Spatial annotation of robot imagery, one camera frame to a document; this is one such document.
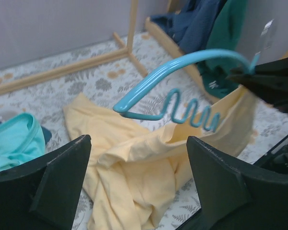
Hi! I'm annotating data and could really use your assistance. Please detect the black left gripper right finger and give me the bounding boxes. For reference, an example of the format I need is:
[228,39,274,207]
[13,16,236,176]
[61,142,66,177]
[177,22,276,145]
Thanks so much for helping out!
[186,137,288,230]

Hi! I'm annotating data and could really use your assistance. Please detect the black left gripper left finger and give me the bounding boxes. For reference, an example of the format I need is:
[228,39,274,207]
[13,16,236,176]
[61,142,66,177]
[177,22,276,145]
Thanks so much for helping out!
[0,135,91,230]

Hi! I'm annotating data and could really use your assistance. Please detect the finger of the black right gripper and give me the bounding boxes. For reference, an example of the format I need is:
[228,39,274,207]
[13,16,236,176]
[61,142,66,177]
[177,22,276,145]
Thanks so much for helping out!
[226,57,288,113]

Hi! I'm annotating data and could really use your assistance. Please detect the teal green shirt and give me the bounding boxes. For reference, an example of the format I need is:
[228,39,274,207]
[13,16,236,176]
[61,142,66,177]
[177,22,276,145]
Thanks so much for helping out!
[0,113,46,172]

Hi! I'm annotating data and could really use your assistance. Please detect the beige garment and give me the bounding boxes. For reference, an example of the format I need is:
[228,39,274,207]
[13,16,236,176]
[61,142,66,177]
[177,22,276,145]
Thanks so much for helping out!
[63,87,257,230]

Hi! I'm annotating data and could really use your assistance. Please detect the teal plastic hanger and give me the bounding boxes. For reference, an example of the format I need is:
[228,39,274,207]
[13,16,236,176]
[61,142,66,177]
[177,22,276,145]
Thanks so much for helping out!
[112,20,276,132]

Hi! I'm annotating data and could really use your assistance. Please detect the navy blue t shirt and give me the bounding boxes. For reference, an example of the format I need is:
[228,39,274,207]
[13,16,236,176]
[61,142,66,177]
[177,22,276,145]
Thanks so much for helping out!
[0,122,52,144]

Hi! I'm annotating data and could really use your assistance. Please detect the dark green shorts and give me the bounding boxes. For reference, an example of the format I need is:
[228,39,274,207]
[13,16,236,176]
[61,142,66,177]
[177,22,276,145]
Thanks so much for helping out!
[197,0,248,99]

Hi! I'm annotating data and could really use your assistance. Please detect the blue checkered shorts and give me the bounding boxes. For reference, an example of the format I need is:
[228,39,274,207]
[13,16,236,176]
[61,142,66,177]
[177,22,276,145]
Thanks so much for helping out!
[150,0,226,54]

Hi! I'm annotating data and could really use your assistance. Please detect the right wooden clothes rack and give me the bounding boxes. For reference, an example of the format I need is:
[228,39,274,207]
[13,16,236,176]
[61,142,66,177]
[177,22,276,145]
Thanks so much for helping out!
[145,0,288,104]

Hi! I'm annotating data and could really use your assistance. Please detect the wooden clothes rack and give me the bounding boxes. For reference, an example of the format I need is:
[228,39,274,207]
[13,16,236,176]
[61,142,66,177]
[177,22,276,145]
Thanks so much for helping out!
[145,0,288,104]
[0,0,148,95]

